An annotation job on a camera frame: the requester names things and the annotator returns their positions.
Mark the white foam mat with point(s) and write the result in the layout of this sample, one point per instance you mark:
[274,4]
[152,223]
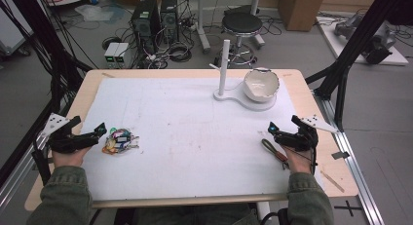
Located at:
[195,147]

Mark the large black computer tower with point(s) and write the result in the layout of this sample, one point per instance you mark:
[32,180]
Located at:
[145,23]

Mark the white eggshell-shaped bowl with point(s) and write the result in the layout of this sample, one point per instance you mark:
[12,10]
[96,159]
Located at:
[261,85]

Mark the cardboard box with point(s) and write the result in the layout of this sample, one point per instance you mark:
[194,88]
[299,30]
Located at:
[302,10]

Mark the clear plastic bag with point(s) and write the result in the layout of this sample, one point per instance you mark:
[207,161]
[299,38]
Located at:
[94,13]

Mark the person's legs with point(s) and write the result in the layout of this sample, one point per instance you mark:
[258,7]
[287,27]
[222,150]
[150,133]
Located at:
[195,217]

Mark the person's right hand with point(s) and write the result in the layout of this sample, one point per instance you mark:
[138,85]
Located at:
[300,161]

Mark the white table pedestal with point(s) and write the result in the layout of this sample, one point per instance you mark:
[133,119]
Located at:
[263,212]

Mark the thin wooden stick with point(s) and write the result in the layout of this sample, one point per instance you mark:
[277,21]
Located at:
[332,181]

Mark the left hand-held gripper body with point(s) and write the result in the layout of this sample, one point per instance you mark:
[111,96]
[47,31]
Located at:
[65,142]

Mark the white floor board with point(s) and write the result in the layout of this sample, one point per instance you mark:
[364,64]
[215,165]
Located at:
[344,51]

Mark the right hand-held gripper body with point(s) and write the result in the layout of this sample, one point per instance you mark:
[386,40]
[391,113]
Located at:
[302,140]

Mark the white key stand with post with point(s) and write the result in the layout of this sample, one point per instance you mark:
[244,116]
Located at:
[224,72]

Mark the grey and black robot device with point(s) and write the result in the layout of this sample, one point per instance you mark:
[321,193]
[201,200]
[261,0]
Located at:
[376,46]

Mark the person's left hand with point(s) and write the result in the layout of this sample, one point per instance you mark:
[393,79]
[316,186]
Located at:
[69,159]

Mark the grey cabinet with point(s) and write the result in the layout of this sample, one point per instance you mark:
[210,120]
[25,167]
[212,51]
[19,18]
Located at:
[11,30]

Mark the small black computer tower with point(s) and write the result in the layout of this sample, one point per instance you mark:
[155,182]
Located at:
[169,18]

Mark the dark tape piece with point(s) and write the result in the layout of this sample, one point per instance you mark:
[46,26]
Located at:
[340,155]

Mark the white power supply box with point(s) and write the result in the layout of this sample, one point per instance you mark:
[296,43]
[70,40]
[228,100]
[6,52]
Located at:
[122,54]
[111,54]

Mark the aluminium rail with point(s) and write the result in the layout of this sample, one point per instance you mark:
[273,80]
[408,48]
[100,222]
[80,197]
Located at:
[354,160]
[19,179]

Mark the black round stool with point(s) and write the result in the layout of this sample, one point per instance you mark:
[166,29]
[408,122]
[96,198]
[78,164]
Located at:
[242,23]

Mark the white desk leg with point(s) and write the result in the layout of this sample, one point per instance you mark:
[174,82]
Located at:
[202,23]
[257,4]

